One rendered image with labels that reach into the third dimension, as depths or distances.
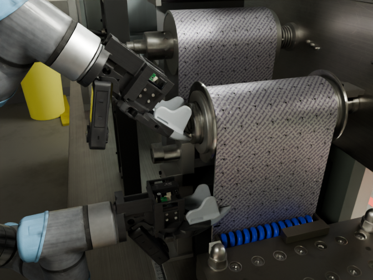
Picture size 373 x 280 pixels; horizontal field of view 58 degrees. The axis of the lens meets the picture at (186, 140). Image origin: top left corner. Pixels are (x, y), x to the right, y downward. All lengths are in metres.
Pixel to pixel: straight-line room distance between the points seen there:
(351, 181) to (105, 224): 0.53
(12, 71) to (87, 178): 0.64
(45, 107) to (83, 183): 2.76
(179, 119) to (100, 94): 0.13
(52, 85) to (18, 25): 3.27
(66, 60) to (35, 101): 3.33
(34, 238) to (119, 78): 0.28
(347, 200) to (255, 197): 0.26
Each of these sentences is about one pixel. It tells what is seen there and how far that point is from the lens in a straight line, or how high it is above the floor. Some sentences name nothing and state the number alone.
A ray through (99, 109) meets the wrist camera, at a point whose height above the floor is 1.31.
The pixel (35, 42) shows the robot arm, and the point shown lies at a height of 1.42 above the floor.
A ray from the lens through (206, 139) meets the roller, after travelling 0.58.
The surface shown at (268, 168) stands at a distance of 0.65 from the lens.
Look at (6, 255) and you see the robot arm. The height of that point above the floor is 1.05.
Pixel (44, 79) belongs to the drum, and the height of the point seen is 0.44.
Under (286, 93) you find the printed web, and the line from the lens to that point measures 0.63.
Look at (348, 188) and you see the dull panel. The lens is 0.84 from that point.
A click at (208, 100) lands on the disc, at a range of 0.56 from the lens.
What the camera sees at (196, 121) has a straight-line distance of 0.57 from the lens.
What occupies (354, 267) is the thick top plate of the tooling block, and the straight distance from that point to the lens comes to 0.71.
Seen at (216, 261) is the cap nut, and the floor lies 1.05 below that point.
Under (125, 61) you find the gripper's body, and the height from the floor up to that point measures 1.38.
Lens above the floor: 1.51
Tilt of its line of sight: 28 degrees down
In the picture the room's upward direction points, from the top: straight up
